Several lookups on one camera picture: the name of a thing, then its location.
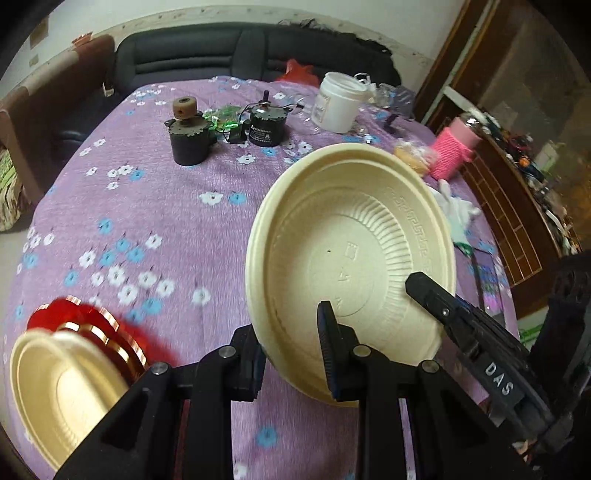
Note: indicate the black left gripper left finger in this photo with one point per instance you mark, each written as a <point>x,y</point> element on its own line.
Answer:
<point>174,422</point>

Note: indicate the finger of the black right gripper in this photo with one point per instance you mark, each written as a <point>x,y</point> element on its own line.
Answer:
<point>462,321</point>

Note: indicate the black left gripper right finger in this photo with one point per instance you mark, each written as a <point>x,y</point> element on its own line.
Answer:
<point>415,422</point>

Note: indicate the large beige plastic bowl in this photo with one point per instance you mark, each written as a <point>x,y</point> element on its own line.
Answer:
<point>347,224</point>

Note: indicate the smartphone with colourful screen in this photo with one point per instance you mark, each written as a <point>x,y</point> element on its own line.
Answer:
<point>487,284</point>

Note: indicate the red scalloped plate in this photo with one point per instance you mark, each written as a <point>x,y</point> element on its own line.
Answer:
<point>129,348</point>

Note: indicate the wooden sideboard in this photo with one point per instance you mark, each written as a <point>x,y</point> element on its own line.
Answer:
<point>531,171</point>

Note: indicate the pink sleeved thermos bottle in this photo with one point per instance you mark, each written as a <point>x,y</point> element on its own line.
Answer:
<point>455,145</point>

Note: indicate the bag of snacks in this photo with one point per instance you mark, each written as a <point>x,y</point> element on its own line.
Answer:
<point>417,156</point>

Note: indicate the purple floral tablecloth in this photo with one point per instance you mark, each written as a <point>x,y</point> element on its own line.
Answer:
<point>163,247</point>

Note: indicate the white plastic jar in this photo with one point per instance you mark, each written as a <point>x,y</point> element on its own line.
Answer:
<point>339,99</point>

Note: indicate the patterned blanket bed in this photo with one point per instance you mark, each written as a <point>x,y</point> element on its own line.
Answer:
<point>13,201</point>

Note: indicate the dark cylindrical motor with gear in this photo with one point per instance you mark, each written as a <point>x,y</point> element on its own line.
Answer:
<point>190,134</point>

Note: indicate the black electric motor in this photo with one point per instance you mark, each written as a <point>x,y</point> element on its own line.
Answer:
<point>266,124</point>

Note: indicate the red plastic bag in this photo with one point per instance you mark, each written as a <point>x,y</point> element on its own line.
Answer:
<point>299,74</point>

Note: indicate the green circuit part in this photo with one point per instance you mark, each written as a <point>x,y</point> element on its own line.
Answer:
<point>227,123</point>

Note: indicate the brown armchair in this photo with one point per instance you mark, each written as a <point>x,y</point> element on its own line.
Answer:
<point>31,110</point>

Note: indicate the black leather sofa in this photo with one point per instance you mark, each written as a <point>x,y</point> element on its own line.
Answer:
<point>248,51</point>

